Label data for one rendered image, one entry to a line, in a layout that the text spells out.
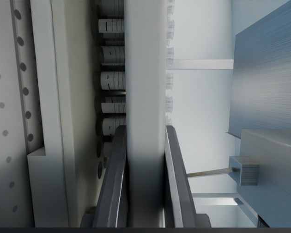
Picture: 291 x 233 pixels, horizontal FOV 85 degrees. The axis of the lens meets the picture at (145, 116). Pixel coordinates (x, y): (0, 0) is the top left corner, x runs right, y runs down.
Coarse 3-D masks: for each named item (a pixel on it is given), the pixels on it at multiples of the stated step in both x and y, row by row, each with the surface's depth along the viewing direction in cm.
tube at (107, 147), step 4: (100, 144) 12; (104, 144) 12; (108, 144) 12; (100, 148) 12; (104, 148) 12; (108, 148) 12; (100, 152) 12; (104, 152) 12; (108, 152) 12; (100, 156) 12; (104, 156) 12; (108, 156) 12
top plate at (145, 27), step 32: (128, 0) 7; (160, 0) 7; (128, 32) 7; (160, 32) 7; (128, 64) 7; (160, 64) 7; (128, 96) 8; (160, 96) 8; (128, 128) 8; (160, 128) 8; (128, 160) 8; (160, 160) 8; (128, 192) 8; (160, 192) 8; (128, 224) 9; (160, 224) 9
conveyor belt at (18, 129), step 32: (0, 0) 7; (0, 32) 7; (32, 32) 9; (0, 64) 7; (32, 64) 9; (0, 96) 7; (32, 96) 9; (0, 128) 7; (32, 128) 9; (0, 160) 7; (0, 192) 7; (0, 224) 7; (32, 224) 9
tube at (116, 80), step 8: (96, 72) 11; (104, 72) 11; (112, 72) 11; (120, 72) 11; (168, 72) 12; (96, 80) 11; (104, 80) 11; (112, 80) 11; (120, 80) 11; (168, 80) 11; (96, 88) 12; (104, 88) 12; (112, 88) 12; (120, 88) 12; (168, 88) 12
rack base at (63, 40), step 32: (32, 0) 7; (64, 0) 7; (64, 32) 7; (64, 64) 7; (64, 96) 8; (64, 128) 8; (32, 160) 8; (64, 160) 8; (96, 160) 12; (32, 192) 8; (64, 192) 8; (96, 192) 12; (64, 224) 8
